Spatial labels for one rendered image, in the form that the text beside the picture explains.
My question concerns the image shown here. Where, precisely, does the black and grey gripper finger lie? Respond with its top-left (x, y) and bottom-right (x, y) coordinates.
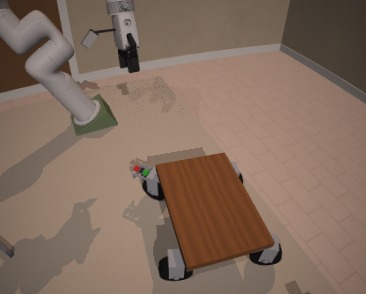
top-left (118, 49), bottom-right (128, 68)
top-left (125, 33), bottom-right (140, 73)

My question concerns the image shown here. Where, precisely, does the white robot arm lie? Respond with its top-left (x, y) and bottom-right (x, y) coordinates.
top-left (0, 0), bottom-right (135, 126)

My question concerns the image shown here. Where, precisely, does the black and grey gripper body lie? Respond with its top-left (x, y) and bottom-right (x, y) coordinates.
top-left (108, 10), bottom-right (140, 51)

